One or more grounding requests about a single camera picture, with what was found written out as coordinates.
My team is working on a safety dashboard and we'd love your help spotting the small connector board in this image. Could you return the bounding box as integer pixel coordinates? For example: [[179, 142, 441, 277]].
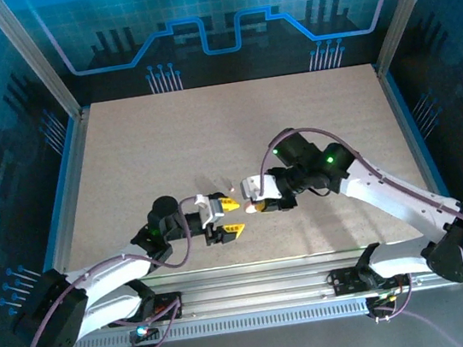
[[128, 323, 161, 347], [363, 290, 401, 315]]

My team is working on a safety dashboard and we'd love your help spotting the aluminium extrusion rail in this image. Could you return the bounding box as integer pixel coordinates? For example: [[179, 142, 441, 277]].
[[136, 232, 459, 325]]

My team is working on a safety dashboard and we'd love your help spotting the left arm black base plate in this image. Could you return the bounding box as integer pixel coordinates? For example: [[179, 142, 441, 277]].
[[104, 290, 186, 330]]

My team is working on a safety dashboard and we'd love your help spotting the slotted grey cable duct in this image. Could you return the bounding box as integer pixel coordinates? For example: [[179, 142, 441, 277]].
[[71, 293, 377, 347]]

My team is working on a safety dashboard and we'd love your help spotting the aluminium table side rail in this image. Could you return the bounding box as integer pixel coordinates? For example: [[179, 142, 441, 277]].
[[371, 54, 458, 221], [24, 106, 114, 273]]

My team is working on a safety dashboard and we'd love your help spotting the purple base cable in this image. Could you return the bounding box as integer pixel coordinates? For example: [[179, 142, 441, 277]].
[[111, 296, 190, 347], [366, 267, 463, 347]]

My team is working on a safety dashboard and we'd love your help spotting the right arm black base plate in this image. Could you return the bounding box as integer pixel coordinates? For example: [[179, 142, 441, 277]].
[[326, 258, 412, 298]]

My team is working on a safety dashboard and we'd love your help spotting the aluminium frame post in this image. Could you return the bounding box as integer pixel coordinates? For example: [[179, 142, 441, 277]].
[[364, 0, 461, 79], [0, 0, 89, 132]]

